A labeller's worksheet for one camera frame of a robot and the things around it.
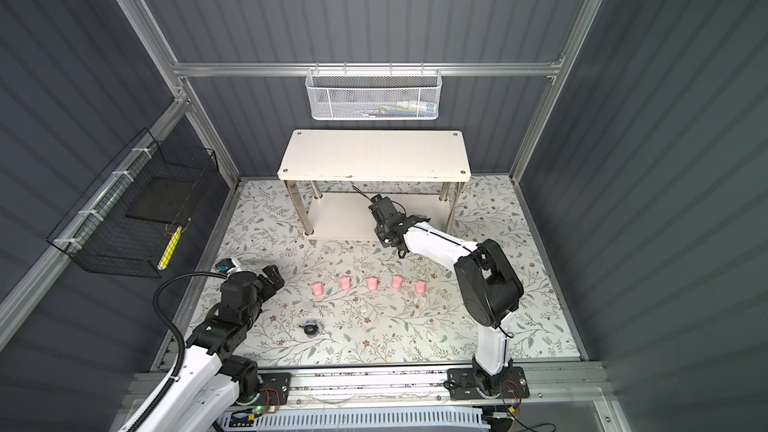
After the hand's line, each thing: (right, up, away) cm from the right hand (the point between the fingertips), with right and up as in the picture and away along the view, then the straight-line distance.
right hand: (396, 227), depth 94 cm
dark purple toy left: (-23, -26, -15) cm, 38 cm away
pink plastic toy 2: (-16, -17, -4) cm, 23 cm away
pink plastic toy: (-24, -18, -5) cm, 31 cm away
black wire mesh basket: (-66, +3, -24) cm, 70 cm away
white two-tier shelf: (-16, +15, -20) cm, 30 cm away
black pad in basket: (-61, +9, -18) cm, 64 cm away
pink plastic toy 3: (-7, -17, -4) cm, 19 cm away
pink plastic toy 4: (0, -16, -3) cm, 17 cm away
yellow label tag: (-53, -3, -26) cm, 59 cm away
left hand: (-37, -13, -13) cm, 41 cm away
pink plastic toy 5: (+7, -18, -4) cm, 20 cm away
